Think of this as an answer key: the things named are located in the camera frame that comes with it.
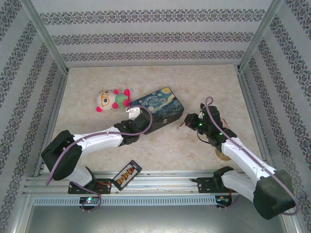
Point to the starry night painted box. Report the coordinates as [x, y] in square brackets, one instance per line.
[162, 102]

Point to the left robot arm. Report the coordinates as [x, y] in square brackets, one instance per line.
[102, 139]

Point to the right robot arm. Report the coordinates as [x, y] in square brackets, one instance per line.
[247, 157]

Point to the round gold and red tin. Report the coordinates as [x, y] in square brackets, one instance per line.
[221, 156]

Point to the plush doll with glasses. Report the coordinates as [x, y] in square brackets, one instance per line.
[107, 100]

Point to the black abacus with orange beads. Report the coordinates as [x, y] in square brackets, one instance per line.
[126, 174]

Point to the grey metal sheet panel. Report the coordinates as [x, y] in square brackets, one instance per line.
[155, 218]

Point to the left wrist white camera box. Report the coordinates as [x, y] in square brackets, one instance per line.
[133, 112]

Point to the aluminium side rail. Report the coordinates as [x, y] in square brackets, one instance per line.
[247, 97]
[56, 109]

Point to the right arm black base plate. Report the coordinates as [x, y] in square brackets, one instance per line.
[206, 185]

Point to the aluminium front rail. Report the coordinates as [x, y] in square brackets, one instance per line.
[165, 184]

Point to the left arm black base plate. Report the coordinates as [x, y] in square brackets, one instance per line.
[73, 191]

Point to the aluminium frame post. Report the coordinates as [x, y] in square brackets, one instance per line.
[261, 36]
[46, 36]

